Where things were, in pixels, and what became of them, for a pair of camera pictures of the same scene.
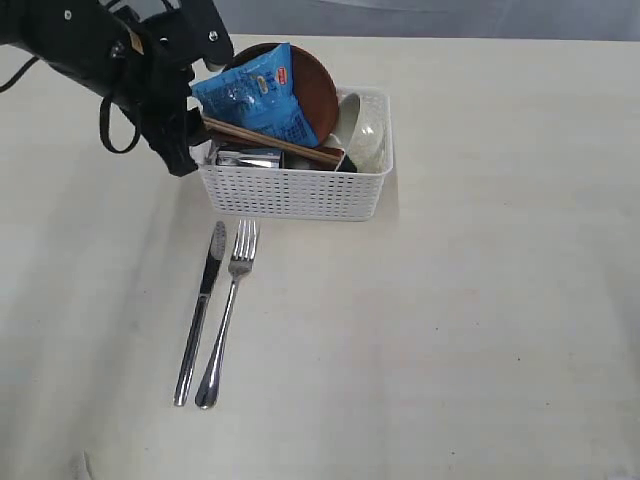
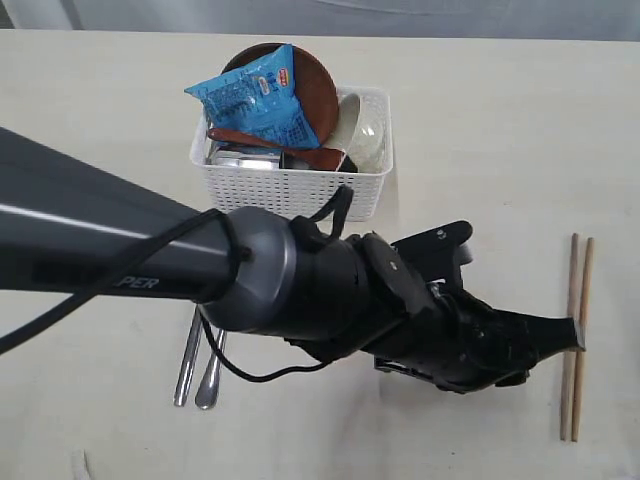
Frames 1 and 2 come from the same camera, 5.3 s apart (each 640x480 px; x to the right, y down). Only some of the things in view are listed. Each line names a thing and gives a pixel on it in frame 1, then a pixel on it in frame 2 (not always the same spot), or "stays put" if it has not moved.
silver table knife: (215, 256) stays put
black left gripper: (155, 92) to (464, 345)
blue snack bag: (258, 94) stays put
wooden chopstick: (271, 137) to (570, 323)
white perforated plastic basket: (305, 194) stays put
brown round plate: (315, 93) stays put
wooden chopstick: (270, 142) to (580, 381)
